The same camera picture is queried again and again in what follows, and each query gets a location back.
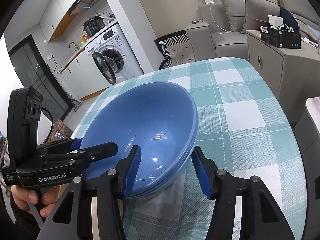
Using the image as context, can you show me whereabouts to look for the white washing machine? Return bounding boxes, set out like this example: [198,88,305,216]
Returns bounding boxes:
[85,24,144,86]

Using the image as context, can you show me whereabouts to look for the white charging cable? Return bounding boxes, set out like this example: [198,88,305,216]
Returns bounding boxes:
[207,2,231,34]

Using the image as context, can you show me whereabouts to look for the black glass door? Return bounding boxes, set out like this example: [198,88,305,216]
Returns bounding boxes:
[7,34,71,125]

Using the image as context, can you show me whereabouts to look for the stick vacuum cleaner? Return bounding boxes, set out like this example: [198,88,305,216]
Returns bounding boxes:
[65,91,82,108]

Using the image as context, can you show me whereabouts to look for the white wall cabinets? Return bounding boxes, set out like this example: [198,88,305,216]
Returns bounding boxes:
[39,0,101,43]

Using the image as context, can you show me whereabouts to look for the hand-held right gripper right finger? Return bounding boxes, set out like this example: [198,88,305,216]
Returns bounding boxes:
[192,145,293,240]

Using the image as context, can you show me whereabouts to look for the small white box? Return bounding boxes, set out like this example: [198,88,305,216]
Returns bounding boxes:
[268,15,284,26]

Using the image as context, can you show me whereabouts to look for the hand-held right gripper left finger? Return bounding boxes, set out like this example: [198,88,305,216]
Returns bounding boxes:
[37,144,142,240]

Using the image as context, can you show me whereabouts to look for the grey sofa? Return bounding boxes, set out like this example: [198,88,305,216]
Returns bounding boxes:
[186,0,320,61]

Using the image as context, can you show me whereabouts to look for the black pressure cooker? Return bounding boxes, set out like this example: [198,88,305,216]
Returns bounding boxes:
[83,16,106,38]

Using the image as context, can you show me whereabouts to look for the dark blue cushion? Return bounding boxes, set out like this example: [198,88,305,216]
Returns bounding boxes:
[279,6,299,33]

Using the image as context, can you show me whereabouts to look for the black cardboard box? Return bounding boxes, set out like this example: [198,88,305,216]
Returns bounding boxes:
[260,25,301,49]

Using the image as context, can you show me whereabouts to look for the black white patterned cushion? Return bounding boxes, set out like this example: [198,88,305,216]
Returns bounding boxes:
[154,30,196,70]

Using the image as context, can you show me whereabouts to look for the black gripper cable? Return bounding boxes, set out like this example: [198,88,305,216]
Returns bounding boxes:
[41,107,55,141]

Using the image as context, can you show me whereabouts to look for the grey sofa cushion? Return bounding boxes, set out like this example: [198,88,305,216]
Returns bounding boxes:
[218,0,247,33]
[240,0,288,34]

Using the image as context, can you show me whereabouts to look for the person's left hand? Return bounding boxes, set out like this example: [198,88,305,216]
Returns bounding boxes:
[10,183,63,218]

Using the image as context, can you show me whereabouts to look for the teal checked tablecloth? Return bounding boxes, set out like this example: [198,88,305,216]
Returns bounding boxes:
[71,56,308,240]

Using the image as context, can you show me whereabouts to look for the white kitchen counter cabinets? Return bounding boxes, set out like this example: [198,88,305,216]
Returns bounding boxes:
[60,37,111,98]

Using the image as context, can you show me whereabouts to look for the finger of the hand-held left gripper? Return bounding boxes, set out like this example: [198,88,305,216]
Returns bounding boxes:
[37,137,83,156]
[72,141,119,165]

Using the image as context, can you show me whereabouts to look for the beige side cabinet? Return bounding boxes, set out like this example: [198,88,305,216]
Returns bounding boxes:
[246,30,320,125]

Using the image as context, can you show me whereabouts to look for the patterned cardboard box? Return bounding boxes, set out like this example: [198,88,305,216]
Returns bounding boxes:
[46,120,73,143]

